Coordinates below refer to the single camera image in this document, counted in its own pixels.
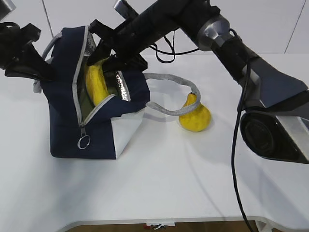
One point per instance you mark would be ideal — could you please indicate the yellow pear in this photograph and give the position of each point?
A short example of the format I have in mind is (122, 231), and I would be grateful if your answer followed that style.
(197, 120)

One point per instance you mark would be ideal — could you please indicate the navy blue lunch bag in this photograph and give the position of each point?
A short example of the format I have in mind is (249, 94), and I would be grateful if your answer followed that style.
(104, 132)

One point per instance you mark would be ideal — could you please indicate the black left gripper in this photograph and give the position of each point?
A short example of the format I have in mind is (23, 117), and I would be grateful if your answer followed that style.
(18, 57)

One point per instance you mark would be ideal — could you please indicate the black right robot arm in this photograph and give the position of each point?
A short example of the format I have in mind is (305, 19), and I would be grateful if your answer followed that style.
(275, 123)

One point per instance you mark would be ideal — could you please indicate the green lid glass container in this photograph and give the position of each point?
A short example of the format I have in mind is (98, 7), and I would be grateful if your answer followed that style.
(85, 103)

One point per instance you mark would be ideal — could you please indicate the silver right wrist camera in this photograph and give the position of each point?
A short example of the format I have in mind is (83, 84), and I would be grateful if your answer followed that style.
(125, 10)

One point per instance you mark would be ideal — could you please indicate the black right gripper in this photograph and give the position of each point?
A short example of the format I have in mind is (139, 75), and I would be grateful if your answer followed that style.
(133, 36)

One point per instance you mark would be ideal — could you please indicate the yellow banana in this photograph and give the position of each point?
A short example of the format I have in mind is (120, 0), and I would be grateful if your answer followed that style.
(95, 82)

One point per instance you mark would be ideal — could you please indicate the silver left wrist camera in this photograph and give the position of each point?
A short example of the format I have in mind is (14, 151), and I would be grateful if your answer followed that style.
(6, 7)

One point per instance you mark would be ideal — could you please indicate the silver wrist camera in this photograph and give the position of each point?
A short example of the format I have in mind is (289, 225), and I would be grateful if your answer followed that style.
(6, 7)
(125, 10)

